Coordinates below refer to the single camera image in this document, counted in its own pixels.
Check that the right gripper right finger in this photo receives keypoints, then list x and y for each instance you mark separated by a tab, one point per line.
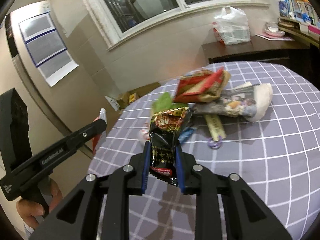
225	200

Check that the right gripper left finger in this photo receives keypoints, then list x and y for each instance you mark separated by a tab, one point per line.
98	206

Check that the black gold snack wrapper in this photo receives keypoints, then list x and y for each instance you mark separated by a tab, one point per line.
165	129

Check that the red brown paper bag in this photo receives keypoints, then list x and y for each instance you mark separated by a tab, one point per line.
203	86

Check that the person's left hand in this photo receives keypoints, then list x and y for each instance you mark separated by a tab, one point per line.
29	210

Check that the yellow stick packet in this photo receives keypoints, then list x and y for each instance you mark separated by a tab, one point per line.
215	127

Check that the grey checkered tablecloth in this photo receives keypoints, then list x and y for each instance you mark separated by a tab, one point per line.
277	156

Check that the red cardboard box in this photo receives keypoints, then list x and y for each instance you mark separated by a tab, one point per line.
123	100

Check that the yellow small carton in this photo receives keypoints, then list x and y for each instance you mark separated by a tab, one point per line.
133	97

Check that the green paper bag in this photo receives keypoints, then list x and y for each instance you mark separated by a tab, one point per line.
165	102

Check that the silver refrigerator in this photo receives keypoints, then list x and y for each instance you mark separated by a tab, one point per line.
72	103

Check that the grey printed plastic bag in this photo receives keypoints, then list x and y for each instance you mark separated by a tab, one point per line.
247	100

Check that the dark wooden sideboard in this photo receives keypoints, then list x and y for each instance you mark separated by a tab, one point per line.
287	53

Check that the white poster on refrigerator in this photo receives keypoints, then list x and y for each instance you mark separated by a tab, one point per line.
44	43

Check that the white plastic shopping bag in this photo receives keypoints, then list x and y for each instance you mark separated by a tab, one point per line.
231	26

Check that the white framed window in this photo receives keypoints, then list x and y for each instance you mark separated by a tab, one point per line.
120	20

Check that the wooden desk shelf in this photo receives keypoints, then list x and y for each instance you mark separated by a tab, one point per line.
298	18

